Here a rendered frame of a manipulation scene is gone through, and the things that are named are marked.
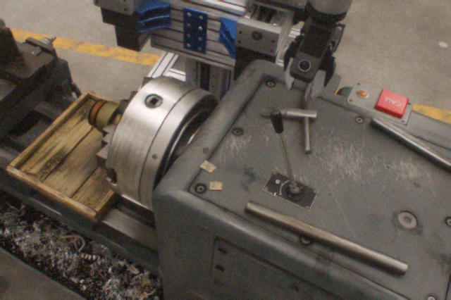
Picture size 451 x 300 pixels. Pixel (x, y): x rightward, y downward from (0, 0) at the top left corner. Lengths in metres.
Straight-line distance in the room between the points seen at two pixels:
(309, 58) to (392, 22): 2.83
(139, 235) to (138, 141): 0.34
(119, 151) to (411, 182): 0.59
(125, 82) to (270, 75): 1.86
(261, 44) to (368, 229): 0.76
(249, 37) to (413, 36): 2.28
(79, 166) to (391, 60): 2.42
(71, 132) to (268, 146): 0.71
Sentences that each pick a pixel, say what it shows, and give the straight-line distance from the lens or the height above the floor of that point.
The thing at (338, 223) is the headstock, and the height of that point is 1.25.
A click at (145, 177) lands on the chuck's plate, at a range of 0.96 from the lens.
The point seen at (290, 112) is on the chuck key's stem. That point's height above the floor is 1.28.
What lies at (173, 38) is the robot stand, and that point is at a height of 0.88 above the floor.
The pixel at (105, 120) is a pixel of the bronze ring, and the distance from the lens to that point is 1.12.
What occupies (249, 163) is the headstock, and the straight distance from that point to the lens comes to 0.85.
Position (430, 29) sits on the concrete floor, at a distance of 3.70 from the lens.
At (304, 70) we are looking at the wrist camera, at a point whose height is 1.42.
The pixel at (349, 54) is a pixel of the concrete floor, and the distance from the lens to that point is 3.20.
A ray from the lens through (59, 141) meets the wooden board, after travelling 1.40.
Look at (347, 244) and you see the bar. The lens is 0.78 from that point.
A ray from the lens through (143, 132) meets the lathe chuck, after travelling 0.95.
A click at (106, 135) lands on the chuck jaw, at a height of 1.10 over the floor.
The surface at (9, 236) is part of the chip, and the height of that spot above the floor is 0.54.
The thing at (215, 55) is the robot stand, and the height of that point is 0.85.
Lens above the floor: 1.94
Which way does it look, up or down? 52 degrees down
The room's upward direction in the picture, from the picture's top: 6 degrees clockwise
